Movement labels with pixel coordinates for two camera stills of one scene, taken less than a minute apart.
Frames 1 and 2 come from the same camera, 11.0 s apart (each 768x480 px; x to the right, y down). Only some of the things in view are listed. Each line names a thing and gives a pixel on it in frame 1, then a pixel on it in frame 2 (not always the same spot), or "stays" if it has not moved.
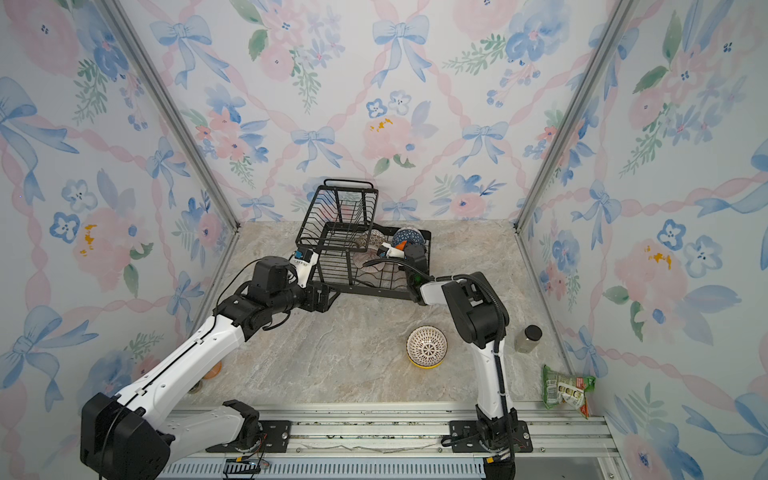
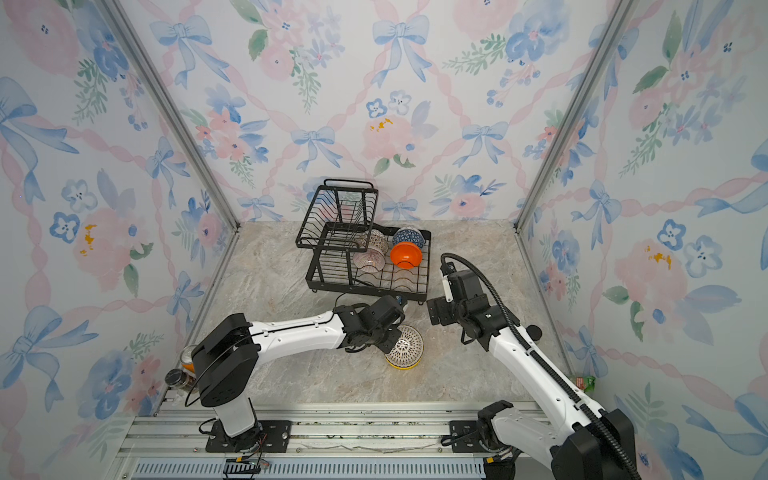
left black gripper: x=312 y=303 to x=394 y=337
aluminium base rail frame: x=409 y=443 stays
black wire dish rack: x=354 y=252 stays
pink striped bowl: x=360 y=258 stays
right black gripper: x=409 y=248 to x=439 y=306
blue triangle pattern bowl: x=409 y=234 stays
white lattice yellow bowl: x=426 y=347 to x=408 y=350
